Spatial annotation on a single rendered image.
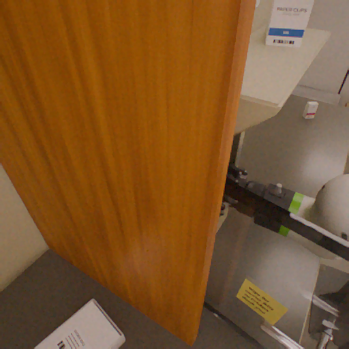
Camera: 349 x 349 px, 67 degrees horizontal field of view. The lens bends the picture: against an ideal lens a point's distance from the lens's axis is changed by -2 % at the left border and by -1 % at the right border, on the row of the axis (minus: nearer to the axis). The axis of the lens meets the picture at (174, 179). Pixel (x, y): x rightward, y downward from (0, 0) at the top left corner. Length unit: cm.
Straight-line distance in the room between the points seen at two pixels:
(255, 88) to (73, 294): 67
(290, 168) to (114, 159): 91
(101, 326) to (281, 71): 62
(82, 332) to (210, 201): 51
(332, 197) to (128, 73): 34
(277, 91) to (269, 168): 83
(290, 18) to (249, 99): 19
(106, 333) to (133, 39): 61
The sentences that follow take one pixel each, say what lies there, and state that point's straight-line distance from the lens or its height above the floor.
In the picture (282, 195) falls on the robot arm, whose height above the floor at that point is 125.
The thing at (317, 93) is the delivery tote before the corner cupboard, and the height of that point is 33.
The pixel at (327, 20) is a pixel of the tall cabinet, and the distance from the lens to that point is 344.
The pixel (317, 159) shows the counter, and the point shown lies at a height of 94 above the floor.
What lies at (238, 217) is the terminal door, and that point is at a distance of 39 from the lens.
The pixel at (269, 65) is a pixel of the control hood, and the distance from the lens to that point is 38.
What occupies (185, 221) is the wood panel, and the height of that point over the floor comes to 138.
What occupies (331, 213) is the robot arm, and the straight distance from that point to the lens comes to 46.
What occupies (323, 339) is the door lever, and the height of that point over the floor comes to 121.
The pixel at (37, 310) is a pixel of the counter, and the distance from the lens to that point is 82.
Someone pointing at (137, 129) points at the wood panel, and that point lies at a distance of 28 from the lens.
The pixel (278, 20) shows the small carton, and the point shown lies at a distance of 46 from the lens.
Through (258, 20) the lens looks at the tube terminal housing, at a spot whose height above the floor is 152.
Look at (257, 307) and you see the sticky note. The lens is 54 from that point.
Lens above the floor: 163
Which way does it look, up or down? 43 degrees down
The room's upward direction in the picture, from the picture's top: straight up
